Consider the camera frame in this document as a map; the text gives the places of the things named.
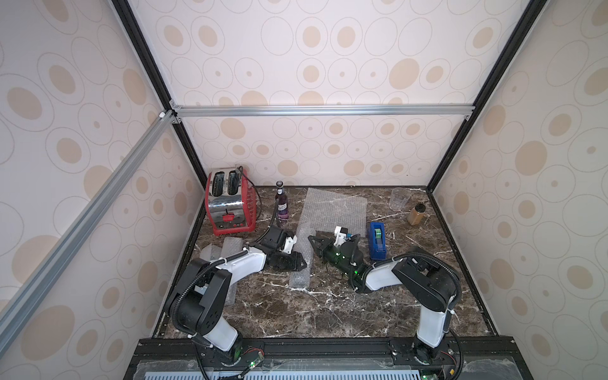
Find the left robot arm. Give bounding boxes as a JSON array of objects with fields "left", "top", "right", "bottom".
[{"left": 165, "top": 226, "right": 307, "bottom": 353}]

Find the diagonal aluminium frame bar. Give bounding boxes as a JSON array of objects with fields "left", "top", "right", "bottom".
[{"left": 1, "top": 109, "right": 177, "bottom": 355}]

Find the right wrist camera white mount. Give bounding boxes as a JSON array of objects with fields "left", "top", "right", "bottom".
[{"left": 333, "top": 226, "right": 348, "bottom": 247}]

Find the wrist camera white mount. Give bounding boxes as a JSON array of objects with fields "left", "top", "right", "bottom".
[
  {"left": 333, "top": 226, "right": 348, "bottom": 247},
  {"left": 282, "top": 236, "right": 298, "bottom": 255}
]

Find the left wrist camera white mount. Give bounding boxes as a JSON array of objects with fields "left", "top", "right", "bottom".
[{"left": 282, "top": 236, "right": 298, "bottom": 255}]

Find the black right frame post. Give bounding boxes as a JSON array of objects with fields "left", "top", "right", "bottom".
[{"left": 427, "top": 0, "right": 549, "bottom": 194}]

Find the black toaster power cord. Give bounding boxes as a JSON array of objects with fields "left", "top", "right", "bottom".
[{"left": 236, "top": 165, "right": 264, "bottom": 222}]

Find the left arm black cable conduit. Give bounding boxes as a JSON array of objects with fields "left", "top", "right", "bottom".
[{"left": 168, "top": 199, "right": 281, "bottom": 338}]

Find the purple bottle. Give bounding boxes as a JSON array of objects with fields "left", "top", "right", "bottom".
[{"left": 275, "top": 180, "right": 289, "bottom": 222}]

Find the red and chrome toaster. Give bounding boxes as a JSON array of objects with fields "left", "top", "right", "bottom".
[{"left": 205, "top": 166, "right": 257, "bottom": 236}]

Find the horizontal aluminium frame bar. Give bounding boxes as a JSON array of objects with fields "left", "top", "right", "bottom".
[{"left": 174, "top": 104, "right": 475, "bottom": 118}]

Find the black left frame post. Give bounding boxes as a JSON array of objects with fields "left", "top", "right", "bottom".
[{"left": 111, "top": 0, "right": 207, "bottom": 186}]

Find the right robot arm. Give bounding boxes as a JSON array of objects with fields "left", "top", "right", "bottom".
[{"left": 308, "top": 233, "right": 462, "bottom": 352}]

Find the brown spice jar black lid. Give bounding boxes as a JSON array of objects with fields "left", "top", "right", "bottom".
[{"left": 407, "top": 203, "right": 426, "bottom": 226}]

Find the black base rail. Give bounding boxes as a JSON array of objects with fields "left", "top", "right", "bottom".
[{"left": 124, "top": 336, "right": 532, "bottom": 379}]

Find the clear drinking glass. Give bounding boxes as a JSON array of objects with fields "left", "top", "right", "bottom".
[{"left": 389, "top": 188, "right": 411, "bottom": 212}]

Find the black frame post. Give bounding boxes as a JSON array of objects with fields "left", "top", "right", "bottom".
[
  {"left": 427, "top": 0, "right": 549, "bottom": 194},
  {"left": 111, "top": 0, "right": 207, "bottom": 186}
]

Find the blue tape dispenser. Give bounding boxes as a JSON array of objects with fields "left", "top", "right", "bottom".
[{"left": 368, "top": 222, "right": 387, "bottom": 261}]

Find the stack of bubble wrap sheets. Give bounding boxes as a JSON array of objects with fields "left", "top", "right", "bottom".
[{"left": 299, "top": 188, "right": 367, "bottom": 236}]

